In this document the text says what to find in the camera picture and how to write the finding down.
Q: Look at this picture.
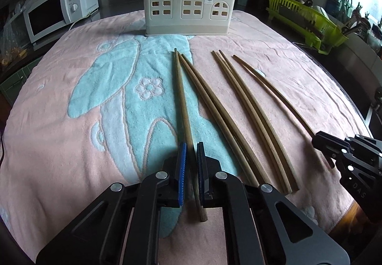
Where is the dark cleaver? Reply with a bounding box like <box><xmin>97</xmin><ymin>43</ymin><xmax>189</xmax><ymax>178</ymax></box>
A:
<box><xmin>281</xmin><ymin>4</ymin><xmax>324</xmax><ymax>40</ymax></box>

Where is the green base cabinet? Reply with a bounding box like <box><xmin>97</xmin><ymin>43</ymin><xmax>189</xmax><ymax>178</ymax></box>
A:
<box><xmin>0</xmin><ymin>64</ymin><xmax>39</xmax><ymax>104</ymax></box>

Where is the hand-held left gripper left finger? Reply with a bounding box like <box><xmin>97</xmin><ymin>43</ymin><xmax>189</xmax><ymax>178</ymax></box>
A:
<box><xmin>36</xmin><ymin>142</ymin><xmax>188</xmax><ymax>265</ymax></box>

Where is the cream plastic utensil holder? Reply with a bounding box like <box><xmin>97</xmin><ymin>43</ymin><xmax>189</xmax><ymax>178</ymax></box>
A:
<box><xmin>141</xmin><ymin>0</ymin><xmax>238</xmax><ymax>36</ymax></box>

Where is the wooden chopstick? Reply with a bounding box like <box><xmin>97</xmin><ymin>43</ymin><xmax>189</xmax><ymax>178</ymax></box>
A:
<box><xmin>233</xmin><ymin>55</ymin><xmax>335</xmax><ymax>168</ymax></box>
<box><xmin>212</xmin><ymin>51</ymin><xmax>290</xmax><ymax>195</ymax></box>
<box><xmin>178</xmin><ymin>54</ymin><xmax>258</xmax><ymax>187</ymax></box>
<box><xmin>174</xmin><ymin>48</ymin><xmax>208</xmax><ymax>222</ymax></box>
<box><xmin>219</xmin><ymin>50</ymin><xmax>300</xmax><ymax>191</ymax></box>
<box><xmin>181</xmin><ymin>53</ymin><xmax>271</xmax><ymax>185</ymax></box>

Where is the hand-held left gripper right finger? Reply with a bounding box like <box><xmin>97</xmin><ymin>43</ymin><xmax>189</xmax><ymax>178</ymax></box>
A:
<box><xmin>196</xmin><ymin>141</ymin><xmax>350</xmax><ymax>265</ymax></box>

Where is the green plastic dish rack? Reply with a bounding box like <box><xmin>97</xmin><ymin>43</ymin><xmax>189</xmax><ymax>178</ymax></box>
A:
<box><xmin>266</xmin><ymin>0</ymin><xmax>349</xmax><ymax>55</ymax></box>

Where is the bunch of kitchen utensils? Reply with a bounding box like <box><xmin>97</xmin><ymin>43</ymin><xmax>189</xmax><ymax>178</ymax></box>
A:
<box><xmin>340</xmin><ymin>21</ymin><xmax>361</xmax><ymax>36</ymax></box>

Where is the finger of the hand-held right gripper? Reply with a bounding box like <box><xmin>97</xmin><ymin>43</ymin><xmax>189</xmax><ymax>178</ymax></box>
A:
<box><xmin>312</xmin><ymin>131</ymin><xmax>382</xmax><ymax>168</ymax></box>

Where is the white power cable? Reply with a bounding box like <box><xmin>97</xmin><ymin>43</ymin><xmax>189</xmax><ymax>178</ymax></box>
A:
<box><xmin>69</xmin><ymin>9</ymin><xmax>100</xmax><ymax>33</ymax></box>

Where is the pink towel with blue print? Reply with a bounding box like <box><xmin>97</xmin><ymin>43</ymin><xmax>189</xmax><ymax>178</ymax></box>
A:
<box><xmin>0</xmin><ymin>9</ymin><xmax>373</xmax><ymax>265</ymax></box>

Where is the white bowl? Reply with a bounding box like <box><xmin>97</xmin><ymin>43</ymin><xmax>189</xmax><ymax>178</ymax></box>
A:
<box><xmin>310</xmin><ymin>5</ymin><xmax>329</xmax><ymax>19</ymax></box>

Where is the clear plastic bag with food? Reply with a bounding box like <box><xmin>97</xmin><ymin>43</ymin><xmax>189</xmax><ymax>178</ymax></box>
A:
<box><xmin>0</xmin><ymin>23</ymin><xmax>29</xmax><ymax>66</ymax></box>

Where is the white microwave oven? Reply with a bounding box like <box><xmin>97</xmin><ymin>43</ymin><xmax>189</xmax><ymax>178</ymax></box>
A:
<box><xmin>23</xmin><ymin>0</ymin><xmax>99</xmax><ymax>45</ymax></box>

